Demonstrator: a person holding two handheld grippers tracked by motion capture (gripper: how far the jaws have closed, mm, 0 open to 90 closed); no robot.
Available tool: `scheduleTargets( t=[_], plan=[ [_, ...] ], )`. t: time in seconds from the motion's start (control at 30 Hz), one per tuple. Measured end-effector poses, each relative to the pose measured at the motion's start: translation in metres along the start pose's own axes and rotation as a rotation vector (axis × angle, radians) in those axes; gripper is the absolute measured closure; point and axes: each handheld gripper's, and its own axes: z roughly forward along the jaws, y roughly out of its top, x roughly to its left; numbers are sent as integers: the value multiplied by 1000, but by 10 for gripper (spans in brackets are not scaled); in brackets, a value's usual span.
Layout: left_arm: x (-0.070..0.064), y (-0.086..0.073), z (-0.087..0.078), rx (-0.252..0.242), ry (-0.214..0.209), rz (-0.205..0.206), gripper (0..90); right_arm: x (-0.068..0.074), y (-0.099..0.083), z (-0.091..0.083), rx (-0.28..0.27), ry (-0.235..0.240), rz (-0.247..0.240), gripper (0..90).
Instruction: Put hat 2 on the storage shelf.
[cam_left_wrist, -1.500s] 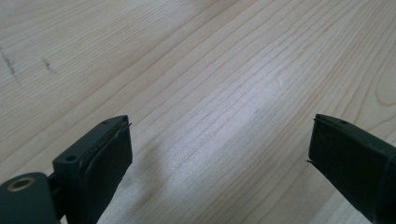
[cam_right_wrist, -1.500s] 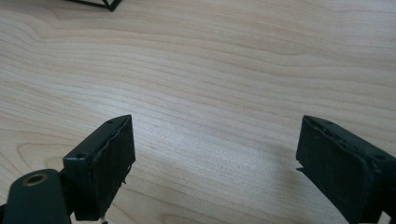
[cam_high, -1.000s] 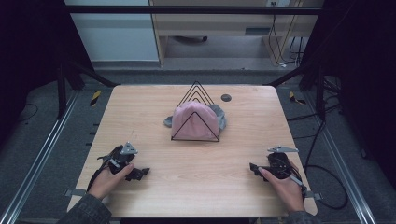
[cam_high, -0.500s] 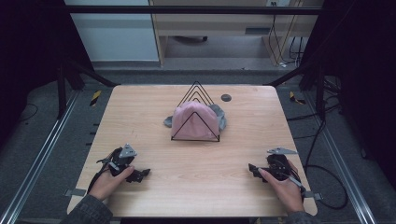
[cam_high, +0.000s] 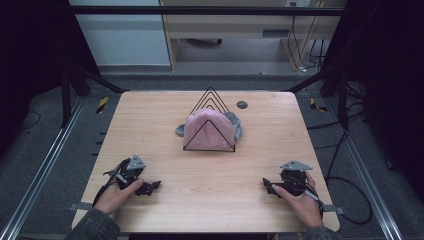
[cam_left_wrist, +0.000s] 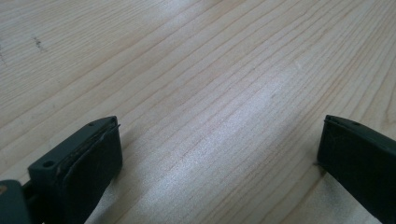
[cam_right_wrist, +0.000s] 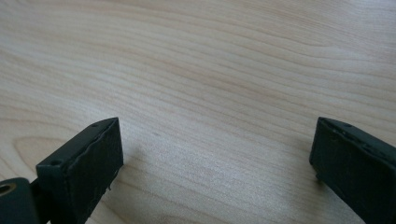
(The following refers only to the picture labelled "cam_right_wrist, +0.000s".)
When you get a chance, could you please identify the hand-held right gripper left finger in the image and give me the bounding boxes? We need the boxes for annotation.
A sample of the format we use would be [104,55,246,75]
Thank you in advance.
[35,117,125,224]

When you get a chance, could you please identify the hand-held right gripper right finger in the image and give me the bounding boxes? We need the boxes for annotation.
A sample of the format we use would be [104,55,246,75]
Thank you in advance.
[308,116,396,224]

